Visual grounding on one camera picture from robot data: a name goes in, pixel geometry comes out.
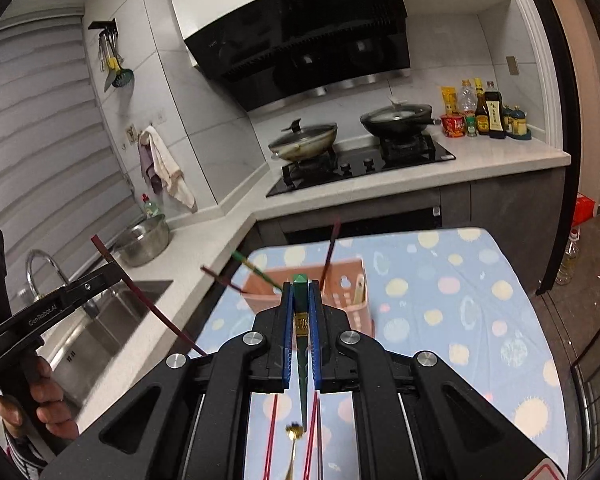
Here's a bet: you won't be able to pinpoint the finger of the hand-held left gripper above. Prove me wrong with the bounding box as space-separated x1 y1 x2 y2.
0 259 129 361

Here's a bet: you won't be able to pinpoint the person's left hand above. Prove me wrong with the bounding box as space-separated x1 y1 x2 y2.
0 359 80 442

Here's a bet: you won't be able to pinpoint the dark red chopstick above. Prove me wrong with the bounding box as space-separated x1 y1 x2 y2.
322 216 343 283
90 235 207 357
318 406 327 480
201 266 244 293

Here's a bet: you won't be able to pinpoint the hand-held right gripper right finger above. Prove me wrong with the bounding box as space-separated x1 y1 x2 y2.
306 282 566 480

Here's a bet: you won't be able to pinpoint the plastic oil bottle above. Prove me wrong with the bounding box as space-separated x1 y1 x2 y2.
555 230 581 286

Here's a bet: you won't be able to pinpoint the seasoning jar rack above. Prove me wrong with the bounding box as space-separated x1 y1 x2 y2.
502 105 533 141

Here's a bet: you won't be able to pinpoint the beige hanging towel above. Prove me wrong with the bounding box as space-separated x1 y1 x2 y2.
142 125 199 213

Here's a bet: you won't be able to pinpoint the clear plastic bottle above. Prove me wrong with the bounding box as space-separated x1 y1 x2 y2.
456 80 477 114

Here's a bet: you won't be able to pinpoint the hanging metal utensils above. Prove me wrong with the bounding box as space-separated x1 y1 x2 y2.
98 30 121 73

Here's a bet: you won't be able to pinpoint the green slotted ladle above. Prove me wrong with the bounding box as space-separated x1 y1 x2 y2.
107 57 135 92

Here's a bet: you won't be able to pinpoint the stainless steel bowl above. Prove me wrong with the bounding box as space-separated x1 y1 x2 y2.
114 214 172 267

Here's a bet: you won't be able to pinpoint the stainless steel sink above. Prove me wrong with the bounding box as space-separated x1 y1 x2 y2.
45 280 174 407

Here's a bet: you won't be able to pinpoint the pink perforated utensil holder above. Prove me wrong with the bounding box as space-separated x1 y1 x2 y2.
240 258 376 335

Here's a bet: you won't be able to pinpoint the black gas stove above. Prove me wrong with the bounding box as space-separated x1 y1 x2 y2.
266 134 457 197

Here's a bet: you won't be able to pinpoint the black metal chair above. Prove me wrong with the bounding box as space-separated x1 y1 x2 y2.
570 320 600 463

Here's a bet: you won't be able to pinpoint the brown sauce bottle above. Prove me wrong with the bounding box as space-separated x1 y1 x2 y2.
474 78 491 135

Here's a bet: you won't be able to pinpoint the black wok with lid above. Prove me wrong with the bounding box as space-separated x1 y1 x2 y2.
360 100 442 139

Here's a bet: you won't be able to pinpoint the black range hood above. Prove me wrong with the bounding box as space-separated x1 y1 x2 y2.
161 0 511 113

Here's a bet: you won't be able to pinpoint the green chopstick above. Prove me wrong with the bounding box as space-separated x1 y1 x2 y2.
231 251 284 291
289 273 315 435

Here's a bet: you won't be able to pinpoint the dark soy sauce bottle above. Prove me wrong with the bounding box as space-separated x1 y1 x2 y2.
484 81 507 140

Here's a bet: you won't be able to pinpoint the red box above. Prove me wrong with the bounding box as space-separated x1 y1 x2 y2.
575 195 599 221

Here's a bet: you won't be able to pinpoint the grey window blind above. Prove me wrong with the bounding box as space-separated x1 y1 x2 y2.
0 7 146 301

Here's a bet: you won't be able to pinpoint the purple hanging cloth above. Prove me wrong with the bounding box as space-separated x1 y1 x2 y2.
138 132 164 194

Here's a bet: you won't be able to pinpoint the blue dotted tablecloth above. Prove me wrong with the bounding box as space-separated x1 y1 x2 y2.
197 227 573 480

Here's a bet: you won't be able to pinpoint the pan with glass lid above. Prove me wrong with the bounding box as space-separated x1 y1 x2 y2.
268 119 339 162

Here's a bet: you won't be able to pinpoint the gold flower spoon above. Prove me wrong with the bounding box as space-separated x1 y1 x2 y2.
280 422 304 480

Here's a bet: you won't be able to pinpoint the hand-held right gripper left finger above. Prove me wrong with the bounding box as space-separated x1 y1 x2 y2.
40 282 297 480

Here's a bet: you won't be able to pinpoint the red instant noodle cup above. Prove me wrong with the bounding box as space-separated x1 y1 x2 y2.
440 114 467 139

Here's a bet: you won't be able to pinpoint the chrome faucet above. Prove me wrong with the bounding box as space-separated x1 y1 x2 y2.
26 250 99 319

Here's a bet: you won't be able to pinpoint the dark grey base cabinet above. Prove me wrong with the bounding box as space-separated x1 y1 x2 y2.
257 169 567 292

